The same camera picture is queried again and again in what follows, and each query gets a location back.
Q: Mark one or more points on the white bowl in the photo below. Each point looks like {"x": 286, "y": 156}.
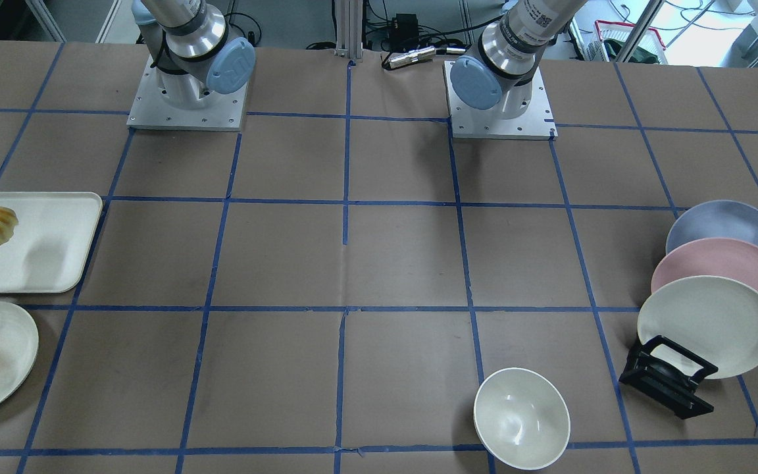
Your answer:
{"x": 521, "y": 419}

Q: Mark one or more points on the blue plate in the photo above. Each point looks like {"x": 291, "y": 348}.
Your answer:
{"x": 714, "y": 219}

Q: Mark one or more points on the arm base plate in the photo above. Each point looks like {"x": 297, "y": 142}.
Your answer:
{"x": 172, "y": 102}
{"x": 524, "y": 113}

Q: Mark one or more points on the pink plate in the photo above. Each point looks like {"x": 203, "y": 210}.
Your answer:
{"x": 721, "y": 257}

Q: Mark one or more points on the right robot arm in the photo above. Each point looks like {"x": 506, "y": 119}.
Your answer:
{"x": 63, "y": 106}

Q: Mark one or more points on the black plate rack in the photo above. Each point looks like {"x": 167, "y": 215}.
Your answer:
{"x": 661, "y": 381}

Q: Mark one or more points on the red wire basket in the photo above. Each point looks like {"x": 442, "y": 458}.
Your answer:
{"x": 606, "y": 39}

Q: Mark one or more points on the black power adapter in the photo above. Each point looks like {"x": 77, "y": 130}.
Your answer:
{"x": 404, "y": 30}

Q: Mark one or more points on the aluminium frame post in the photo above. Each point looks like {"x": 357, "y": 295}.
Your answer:
{"x": 349, "y": 26}

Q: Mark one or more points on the white rectangular tray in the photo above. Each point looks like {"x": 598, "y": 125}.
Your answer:
{"x": 49, "y": 248}

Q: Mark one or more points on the white plate in rack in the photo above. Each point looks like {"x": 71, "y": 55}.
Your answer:
{"x": 714, "y": 317}

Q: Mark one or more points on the silver cable connector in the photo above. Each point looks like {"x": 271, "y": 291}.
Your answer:
{"x": 419, "y": 56}

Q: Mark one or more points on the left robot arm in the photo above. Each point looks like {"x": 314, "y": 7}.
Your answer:
{"x": 508, "y": 50}

